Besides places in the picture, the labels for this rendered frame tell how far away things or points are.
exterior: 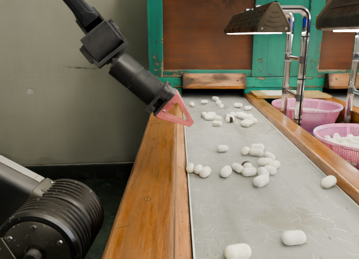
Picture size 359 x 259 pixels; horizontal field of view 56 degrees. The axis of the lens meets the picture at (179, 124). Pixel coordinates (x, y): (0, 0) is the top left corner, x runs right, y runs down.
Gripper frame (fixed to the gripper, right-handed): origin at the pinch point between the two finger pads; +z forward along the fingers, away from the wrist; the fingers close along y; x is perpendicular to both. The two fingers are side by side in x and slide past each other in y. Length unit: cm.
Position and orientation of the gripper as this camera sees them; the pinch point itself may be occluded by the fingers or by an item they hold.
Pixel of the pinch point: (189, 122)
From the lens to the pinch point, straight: 72.7
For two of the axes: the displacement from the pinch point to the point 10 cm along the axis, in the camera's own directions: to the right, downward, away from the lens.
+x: -6.5, 7.4, 1.8
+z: 7.6, 6.3, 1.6
